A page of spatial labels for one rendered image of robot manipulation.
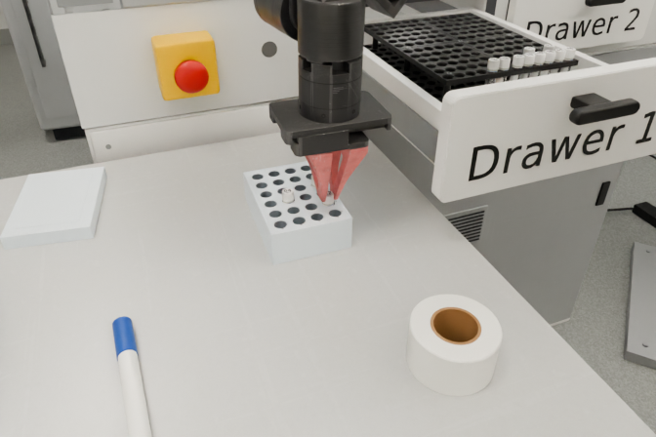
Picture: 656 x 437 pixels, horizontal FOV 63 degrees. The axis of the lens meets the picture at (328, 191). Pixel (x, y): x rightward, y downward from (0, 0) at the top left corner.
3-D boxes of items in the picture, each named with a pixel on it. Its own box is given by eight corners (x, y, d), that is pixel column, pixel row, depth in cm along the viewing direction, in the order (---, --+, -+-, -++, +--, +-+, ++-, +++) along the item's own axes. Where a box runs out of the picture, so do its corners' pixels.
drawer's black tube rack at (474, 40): (565, 111, 66) (578, 59, 62) (439, 135, 61) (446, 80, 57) (464, 55, 83) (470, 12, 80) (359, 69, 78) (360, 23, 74)
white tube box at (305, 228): (351, 247, 56) (352, 218, 54) (272, 265, 53) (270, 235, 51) (313, 186, 66) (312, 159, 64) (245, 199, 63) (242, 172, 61)
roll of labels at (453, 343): (391, 338, 46) (394, 304, 43) (465, 319, 47) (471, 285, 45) (430, 408, 40) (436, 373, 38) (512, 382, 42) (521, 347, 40)
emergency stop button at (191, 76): (211, 93, 66) (207, 60, 64) (178, 98, 65) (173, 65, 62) (207, 84, 68) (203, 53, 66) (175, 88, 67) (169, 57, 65)
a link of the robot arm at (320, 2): (318, -7, 41) (380, -16, 43) (278, -25, 46) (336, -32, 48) (317, 79, 45) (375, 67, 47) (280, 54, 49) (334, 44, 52)
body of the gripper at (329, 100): (268, 120, 52) (265, 45, 48) (365, 106, 55) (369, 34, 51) (286, 151, 47) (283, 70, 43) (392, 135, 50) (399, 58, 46)
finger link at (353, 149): (279, 187, 57) (275, 106, 52) (342, 176, 59) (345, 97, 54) (297, 224, 52) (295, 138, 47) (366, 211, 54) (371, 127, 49)
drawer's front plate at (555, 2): (642, 39, 95) (664, -27, 89) (506, 59, 87) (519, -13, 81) (635, 36, 97) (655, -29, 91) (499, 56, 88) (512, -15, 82)
